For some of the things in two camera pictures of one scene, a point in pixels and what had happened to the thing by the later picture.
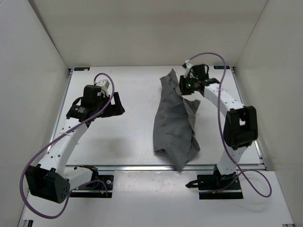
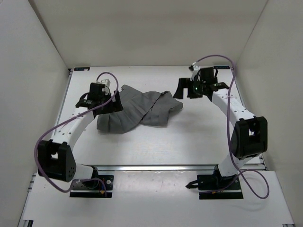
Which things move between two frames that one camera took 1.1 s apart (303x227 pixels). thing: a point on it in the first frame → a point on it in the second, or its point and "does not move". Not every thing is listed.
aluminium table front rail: (146, 168) does not move
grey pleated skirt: (174, 133) → (149, 109)
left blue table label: (81, 69) does not move
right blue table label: (221, 67) does not move
